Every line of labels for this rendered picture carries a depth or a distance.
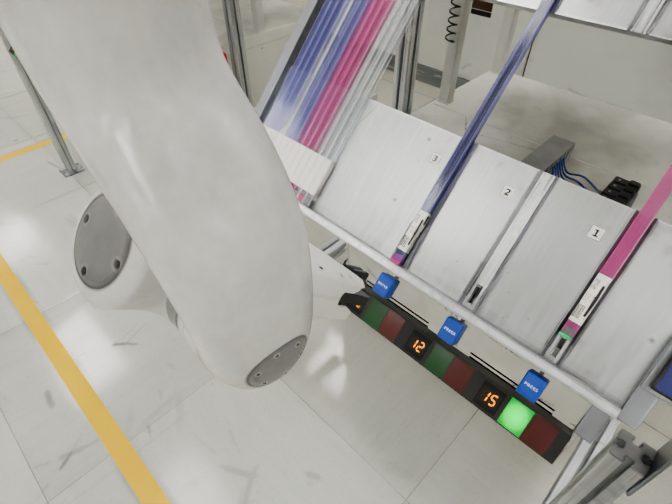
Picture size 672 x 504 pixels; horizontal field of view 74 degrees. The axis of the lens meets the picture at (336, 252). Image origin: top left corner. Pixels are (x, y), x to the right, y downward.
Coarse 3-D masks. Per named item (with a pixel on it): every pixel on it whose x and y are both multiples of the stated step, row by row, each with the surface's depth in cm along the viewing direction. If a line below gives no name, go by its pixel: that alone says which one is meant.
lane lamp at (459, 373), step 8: (456, 360) 58; (448, 368) 58; (456, 368) 58; (464, 368) 57; (472, 368) 57; (448, 376) 58; (456, 376) 57; (464, 376) 57; (448, 384) 58; (456, 384) 57; (464, 384) 57
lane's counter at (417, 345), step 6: (414, 330) 61; (414, 336) 61; (420, 336) 61; (408, 342) 61; (414, 342) 61; (420, 342) 60; (426, 342) 60; (408, 348) 61; (414, 348) 61; (420, 348) 60; (426, 348) 60; (414, 354) 61; (420, 354) 60; (420, 360) 60
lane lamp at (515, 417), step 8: (512, 400) 54; (512, 408) 54; (520, 408) 53; (528, 408) 53; (504, 416) 54; (512, 416) 53; (520, 416) 53; (528, 416) 53; (504, 424) 54; (512, 424) 53; (520, 424) 53; (512, 432) 53; (520, 432) 53
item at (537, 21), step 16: (544, 0) 56; (544, 16) 55; (528, 32) 56; (528, 48) 57; (512, 64) 57; (496, 80) 57; (496, 96) 57; (480, 112) 58; (480, 128) 58; (464, 144) 58; (448, 176) 59; (432, 192) 60; (432, 208) 60; (400, 256) 61
